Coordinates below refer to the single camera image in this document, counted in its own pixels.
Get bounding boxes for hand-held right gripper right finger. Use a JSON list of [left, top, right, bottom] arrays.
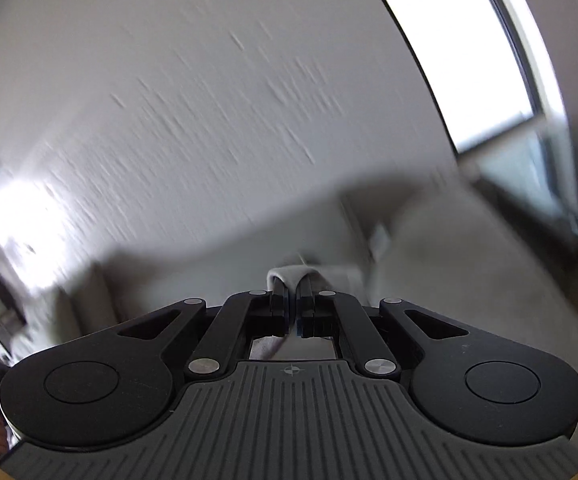
[[294, 282, 471, 380]]

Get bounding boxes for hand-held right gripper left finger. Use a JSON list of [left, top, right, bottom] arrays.
[[88, 284, 291, 380]]

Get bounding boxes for white sweatshirt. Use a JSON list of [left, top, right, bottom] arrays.
[[250, 255, 370, 361]]

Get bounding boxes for grey sofa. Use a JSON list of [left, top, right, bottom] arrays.
[[9, 170, 578, 411]]

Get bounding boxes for window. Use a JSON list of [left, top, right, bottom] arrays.
[[359, 0, 578, 251]]

